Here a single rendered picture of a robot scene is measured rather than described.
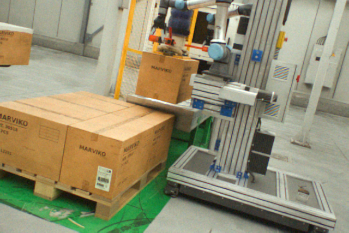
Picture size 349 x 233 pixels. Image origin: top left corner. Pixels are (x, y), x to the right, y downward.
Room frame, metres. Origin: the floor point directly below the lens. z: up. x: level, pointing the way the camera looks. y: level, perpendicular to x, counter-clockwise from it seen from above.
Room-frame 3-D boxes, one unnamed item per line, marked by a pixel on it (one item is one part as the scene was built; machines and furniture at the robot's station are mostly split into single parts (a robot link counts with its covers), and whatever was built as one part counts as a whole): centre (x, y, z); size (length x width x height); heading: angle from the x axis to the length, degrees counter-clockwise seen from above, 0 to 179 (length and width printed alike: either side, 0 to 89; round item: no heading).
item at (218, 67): (2.86, -0.29, 1.09); 0.15 x 0.15 x 0.10
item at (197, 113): (4.51, -0.48, 0.50); 2.31 x 0.05 x 0.19; 165
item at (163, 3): (2.94, 0.23, 1.50); 0.09 x 0.08 x 0.11; 67
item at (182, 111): (3.46, 0.13, 0.58); 0.70 x 0.03 x 0.06; 75
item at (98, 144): (2.89, 0.60, 0.34); 1.20 x 1.00 x 0.40; 165
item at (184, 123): (3.46, 0.13, 0.48); 0.70 x 0.03 x 0.15; 75
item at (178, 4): (2.92, 0.14, 1.50); 0.11 x 0.11 x 0.08; 67
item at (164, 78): (3.50, 0.10, 0.87); 0.60 x 0.40 x 0.40; 166
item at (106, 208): (2.89, 0.60, 0.07); 1.20 x 1.00 x 0.14; 165
